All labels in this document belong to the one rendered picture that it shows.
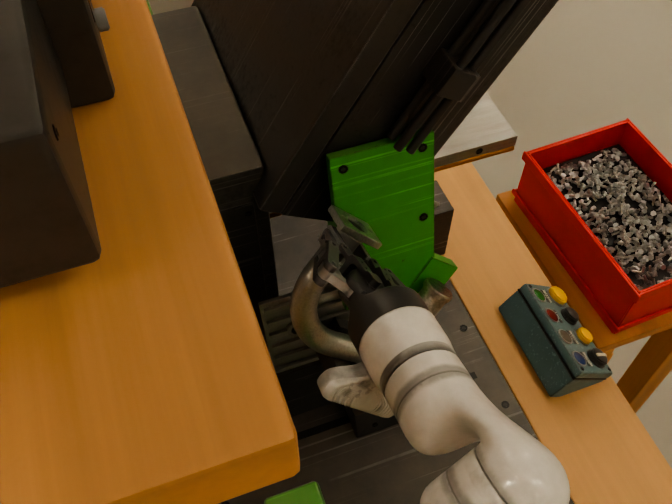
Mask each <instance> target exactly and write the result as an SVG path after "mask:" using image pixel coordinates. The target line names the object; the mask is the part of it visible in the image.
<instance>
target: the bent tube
mask: <svg viewBox="0 0 672 504"><path fill-rule="evenodd" d="M328 212H329V213H330V215H331V217H332V218H333V220H334V222H335V223H336V225H337V227H336V229H337V231H338V232H339V234H340V235H341V237H342V238H343V240H344V242H345V243H346V245H347V246H348V248H349V249H350V251H351V252H352V253H353V252H354V251H355V249H356V248H357V247H358V246H359V245H360V243H366V244H368V245H370V246H372V247H374V248H376V249H379V248H380V247H381V246H382V243H381V241H380V240H379V238H378V237H377V236H376V234H375V233H374V231H373V230H372V228H371V227H370V225H369V224H368V223H366V222H364V221H363V220H361V219H359V218H357V217H355V216H353V215H351V214H349V213H347V212H345V211H343V210H341V209H340V208H338V207H336V206H334V205H331V206H330V207H329V208H328ZM322 249H323V248H322V246H321V247H320V249H319V250H318V251H317V252H316V254H315V255H314V256H313V257H312V259H311V260H310V261H309V262H308V264H307V265H306V266H305V268H304V269H303V270H302V272H301V274H300V275H299V277H298V279H297V281H296V283H295V285H294V288H293V291H292V295H291V300H290V317H291V321H292V325H293V327H294V330H295V332H296V333H297V335H298V336H299V338H300V339H301V340H302V341H303V342H304V343H305V344H306V345H307V346H308V347H310V348H311V349H313V350H314V351H316V352H318V353H321V354H323V355H326V356H330V357H334V358H338V359H342V360H346V361H350V362H354V363H360V362H361V361H362V360H361V358H360V356H359V354H358V352H357V350H356V348H355V346H354V344H353V342H352V340H351V339H350V336H349V335H348V334H344V333H341V332H337V331H334V330H331V329H329V328H327V327H326V326H324V325H323V324H322V323H321V321H320V319H319V317H318V313H317V305H318V301H319V298H320V295H321V293H322V291H323V290H324V288H325V287H326V285H327V284H325V285H324V286H323V287H320V286H318V285H316V284H315V283H314V281H313V279H312V278H313V267H314V258H315V257H316V256H317V255H318V254H319V253H320V252H321V250H322Z"/></svg>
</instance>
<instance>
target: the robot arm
mask: <svg viewBox="0 0 672 504"><path fill-rule="evenodd" d="M318 241H319V243H320V245H321V246H322V248H323V249H322V250H321V252H320V253H319V254H318V255H317V256H316V257H315V258H314V267H313V278H312V279H313V281H314V283H315V284H316V285H318V286H320V287H323V286H324V285H325V284H328V283H330V284H331V285H333V286H334V287H336V288H337V289H338V290H339V296H340V298H341V299H342V301H343V302H344V303H345V305H346V306H347V308H348V309H349V321H348V333H349V336H350V339H351V340H352V342H353V344H354V346H355V348H356V350H357V352H358V354H359V356H360V358H361V360H362V361H361V362H360V363H357V364H354V365H348V366H339V367H333V368H329V369H327V370H325V371H324V372H323V373H322V374H321V375H320V376H319V378H318V379H317V385H318V387H319V389H320V391H321V394H322V396H323V397H324V398H325V399H327V400H328V401H331V402H332V401H333V402H336V403H339V404H342V405H343V404H344V405H345V406H346V404H347V406H348V407H349V406H350V407H351V408H354V409H357V410H360V411H364V412H367V413H370V414H373V415H376V416H380V417H383V418H390V417H392V416H393V415H394V416H395V418H396V419H397V421H398V423H399V426H400V428H401V429H402V431H403V433H404V435H405V437H406V438H407V440H408V441H409V443H410V444H411V445H412V446H413V447H414V448H415V449H416V450H417V451H419V452H420V453H423V454H426V455H434V456H435V455H442V454H446V453H449V452H452V451H455V450H458V449H460V448H462V447H464V446H467V445H469V444H471V443H474V442H478V441H480V443H479V444H478V445H477V446H476V447H475V448H473V449H472V450H471V451H469V452H468V453H467V454H466V455H464V456H463V457H462V458H461V459H459V460H458V461H457V462H456V463H455V464H453V465H452V466H451V467H450V468H448V469H447V470H446V471H444V472H443V473H442V474H441V475H439V476H438V477H437V478H436V479H434V480H433V481H432V482H431V483H430V484H429V485H428V486H427V487H426V488H425V489H424V491H423V493H422V495H421V499H420V504H569V501H570V485H569V480H568V477H567V474H566V472H565V469H564V467H563V466H562V464H561V463H560V461H559V460H558V459H557V457H556V456H555V455H554V454H553V453H552V452H551V451H550V450H549V449H548V448H547V447H545V446H544V445H543V444H542V443H541V442H539V441H538V440H537V439H536V438H534V437H533V436H532V435H530V434H529V433H528V432H526V431H525V430H524V429H522V428H521V427H520V426H518V425H517V424H516V423H514V422H513V421H512V420H510V419H509V418H508V417H507V416H506V415H505V414H503V413H502V412H501V411H500V410H499V409H498V408H497V407H496V406H495V405H494V404H493V403H492V402H491V401H490V400H489V399H488V398H487V397H486V396H485V395H484V393H483V392H482V391H481V390H480V389H479V387H478V386H477V384H476V383H475V381H474V380H473V379H472V377H471V376H470V374H469V373H468V371H467V370H466V368H465V367H464V365H463V364H462V362H461V361H460V359H459V358H458V356H457V354H456V353H455V351H454V349H453V346H452V344H451V342H450V340H449V338H448V336H447V335H446V333H445V332H444V330H443V329H442V327H441V326H440V324H439V323H438V321H437V320H436V318H435V317H434V315H433V314H432V312H431V311H430V310H429V308H428V307H427V305H426V304H425V302H424V301H423V299H422V298H421V296H420V295H419V294H418V293H417V292H416V291H415V290H413V289H411V288H409V287H406V286H405V285H404V284H403V283H402V282H401V281H400V279H399V278H398V277H397V276H396V275H395V274H394V273H393V272H392V270H390V269H388V268H385V269H382V268H381V266H380V264H379V263H378V261H377V260H375V259H373V258H371V257H370V255H369V254H368V252H367V250H366V249H365V247H364V245H363V244H362V243H360V245H359V246H358V247H357V248H356V249H355V251H354V252H353V253H352V252H351V251H350V249H349V248H348V246H347V245H346V243H345V242H344V240H343V238H342V237H341V235H340V234H339V232H338V231H337V229H336V227H334V226H332V225H328V226H327V227H326V228H325V230H324V231H323V232H322V233H321V235H320V236H319V237H318ZM343 258H345V262H344V264H343V265H342V264H341V263H340V262H341V261H342V260H343Z"/></svg>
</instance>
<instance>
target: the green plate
mask: <svg viewBox="0 0 672 504"><path fill-rule="evenodd" d="M419 130H420V129H418V130H417V132H416V133H415V134H414V136H413V137H412V138H411V139H410V141H409V142H408V143H407V145H406V146H405V147H404V149H403V150H402V151H401V152H398V151H396V150H395V149H394V147H393V146H394V145H395V143H396V142H397V141H398V139H399V138H400V137H401V135H402V134H399V135H398V136H397V138H396V139H395V140H390V139H389V138H384V139H380V140H377V141H373V142H369V143H365V144H361V145H358V146H354V147H350V148H346V149H343V150H339V151H335V152H331V153H327V154H326V165H327V173H328V182H329V191H330V199H331V205H334V206H336V207H338V208H340V209H341V210H343V211H345V212H347V213H349V214H351V215H353V216H355V217H357V218H359V219H361V220H363V221H364V222H366V223H368V224H369V225H370V227H371V228H372V230H373V231H374V233H375V234H376V236H377V237H378V238H379V240H380V241H381V243H382V246H381V247H380V248H379V249H376V248H374V247H372V246H370V245H368V244H366V243H362V244H363V245H364V247H365V249H366V250H367V252H368V254H369V255H370V257H371V258H373V259H375V260H377V261H378V263H379V264H380V266H381V268H382V269H385V268H388V269H390V270H392V272H393V273H394V274H395V275H396V276H397V277H398V278H399V279H400V281H401V282H402V283H403V284H404V285H405V286H406V287H408V286H409V285H410V284H411V283H412V281H413V280H414V279H415V277H416V276H417V275H418V273H419V272H420V271H421V269H422V268H423V267H424V266H425V264H426V263H427V262H428V260H429V259H430V258H431V257H432V256H433V257H434V131H433V130H432V131H431V132H430V133H429V135H428V136H427V137H426V138H425V140H424V141H423V142H422V144H421V145H420V146H419V148H418V149H417V150H416V152H415V153H414V154H413V155H412V154H409V153H408V152H407V151H406V148H407V147H408V145H409V144H410V143H411V141H412V140H413V139H414V137H415V136H416V134H417V133H418V132H419Z"/></svg>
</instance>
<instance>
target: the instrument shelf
mask: <svg viewBox="0 0 672 504"><path fill-rule="evenodd" d="M91 3H92V6H93V10H94V8H99V7H102V8H104V10H105V13H106V16H107V20H108V23H109V26H110V29H109V30H108V31H104V32H100V31H99V32H100V36H101V39H102V43H103V47H104V50H105V54H106V58H107V61H108V65H109V69H110V72H111V76H112V80H113V83H114V87H115V93H114V97H113V98H111V99H109V100H105V101H101V102H97V103H92V104H88V105H84V106H79V107H75V108H71V109H72V114H73V118H74V123H75V128H76V132H77V137H78V142H79V146H80V151H81V156H82V160H83V165H84V170H85V175H86V179H87V184H88V189H89V193H90V198H91V203H92V207H93V212H94V217H95V221H96V226H97V231H98V236H99V240H100V245H101V254H100V259H98V260H97V261H95V262H93V263H89V264H86V265H82V266H79V267H75V268H71V269H68V270H64V271H61V272H57V273H53V274H50V275H46V276H43V277H39V278H35V279H32V280H28V281H25V282H21V283H17V284H14V285H10V286H7V287H3V288H0V504H218V503H221V502H224V501H226V500H229V499H232V498H235V497H238V496H240V495H243V494H246V493H249V492H252V491H254V490H257V489H260V488H263V487H265V486H268V485H271V484H274V483H277V482H279V481H282V480H285V479H288V478H291V477H293V476H295V475H296V474H297V473H298V472H299V471H300V456H299V447H298V439H297V432H296V429H295V426H294V423H293V420H292V418H291V415H290V412H289V409H288V406H287V403H286V400H285V397H284V395H283V392H282V389H281V386H280V383H279V380H278V377H277V375H276V372H275V369H274V366H273V363H272V360H271V357H270V354H269V352H268V349H267V346H266V343H265V340H264V337H263V334H262V332H261V329H260V326H259V323H258V320H257V317H256V314H255V311H254V309H253V306H252V303H251V300H250V297H249V294H248V291H247V288H246V286H245V283H244V280H243V277H242V274H241V271H240V268H239V266H238V263H237V260H236V257H235V254H234V251H233V248H232V245H231V243H230V240H229V237H228V234H227V231H226V228H225V225H224V223H223V220H222V217H221V214H220V211H219V208H218V205H217V202H216V200H215V197H214V194H213V191H212V188H211V185H210V182H209V180H208V177H207V174H206V171H205V168H204V165H203V162H202V159H201V157H200V154H199V151H198V148H197V145H196V142H195V139H194V137H193V134H192V131H191V128H190V125H189V122H188V119H187V116H186V114H185V111H184V108H183V105H182V102H181V99H180V96H179V94H178V91H177V88H176V85H175V82H174V79H173V76H172V73H171V71H170V68H169V65H168V62H167V59H166V56H165V53H164V51H163V48H162V45H161V42H160V39H159V36H158V33H157V30H156V28H155V25H154V22H153V19H152V16H151V13H150V10H149V8H148V5H147V2H146V0H91Z"/></svg>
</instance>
